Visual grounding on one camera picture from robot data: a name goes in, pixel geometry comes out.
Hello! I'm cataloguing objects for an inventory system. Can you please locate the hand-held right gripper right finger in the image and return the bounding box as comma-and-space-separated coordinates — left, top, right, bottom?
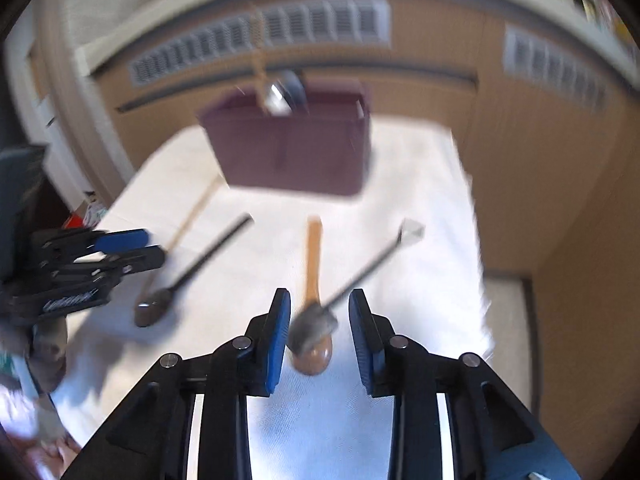
348, 287, 581, 480

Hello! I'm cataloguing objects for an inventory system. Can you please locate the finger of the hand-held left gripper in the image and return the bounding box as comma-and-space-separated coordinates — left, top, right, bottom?
10, 245, 167, 313
30, 228, 150, 261

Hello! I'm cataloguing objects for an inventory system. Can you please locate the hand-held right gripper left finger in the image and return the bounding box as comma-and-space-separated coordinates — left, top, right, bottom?
62, 287, 292, 480

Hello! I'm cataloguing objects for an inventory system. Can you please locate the black handled metal utensil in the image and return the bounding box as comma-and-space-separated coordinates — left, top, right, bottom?
286, 217, 426, 357

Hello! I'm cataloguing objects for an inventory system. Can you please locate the maroon utensil box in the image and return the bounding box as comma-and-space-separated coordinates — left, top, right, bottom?
196, 79, 373, 198

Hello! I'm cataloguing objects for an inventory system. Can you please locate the person's left forearm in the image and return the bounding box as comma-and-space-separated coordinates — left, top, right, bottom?
0, 350, 81, 480

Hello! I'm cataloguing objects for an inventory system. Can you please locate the person's left hand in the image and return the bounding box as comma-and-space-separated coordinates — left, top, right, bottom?
30, 310, 69, 393

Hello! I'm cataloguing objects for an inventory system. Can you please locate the colourful packet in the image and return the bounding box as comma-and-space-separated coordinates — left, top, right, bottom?
65, 190, 109, 232

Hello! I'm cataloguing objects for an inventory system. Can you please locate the black spoon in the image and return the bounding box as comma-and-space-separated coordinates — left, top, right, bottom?
134, 213, 255, 329

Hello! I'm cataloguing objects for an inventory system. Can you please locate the wooden spoon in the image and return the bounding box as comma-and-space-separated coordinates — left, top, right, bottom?
290, 216, 335, 377

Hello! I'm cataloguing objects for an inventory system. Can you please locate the white table cloth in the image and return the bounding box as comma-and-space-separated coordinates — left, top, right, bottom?
50, 120, 496, 480

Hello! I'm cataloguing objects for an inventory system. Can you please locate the dark blue-grey spoon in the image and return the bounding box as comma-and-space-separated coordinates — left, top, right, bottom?
280, 71, 307, 111

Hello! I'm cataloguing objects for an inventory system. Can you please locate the wooden base cabinet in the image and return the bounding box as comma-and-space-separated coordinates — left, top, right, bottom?
90, 0, 640, 461

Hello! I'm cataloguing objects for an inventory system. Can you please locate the long grey vent grille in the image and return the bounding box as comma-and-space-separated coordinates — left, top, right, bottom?
129, 0, 392, 87

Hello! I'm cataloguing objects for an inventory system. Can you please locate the small grey vent grille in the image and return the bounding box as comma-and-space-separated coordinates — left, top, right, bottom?
502, 25, 608, 116

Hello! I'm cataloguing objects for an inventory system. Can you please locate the thin wooden handled utensil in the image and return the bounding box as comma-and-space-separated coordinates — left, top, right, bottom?
165, 175, 223, 256

